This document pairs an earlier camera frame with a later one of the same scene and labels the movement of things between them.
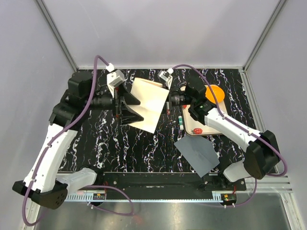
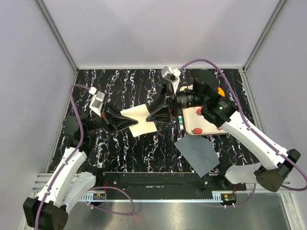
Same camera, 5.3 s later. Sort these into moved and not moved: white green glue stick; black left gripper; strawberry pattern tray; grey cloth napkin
Moved: black left gripper
Not moved: white green glue stick; strawberry pattern tray; grey cloth napkin
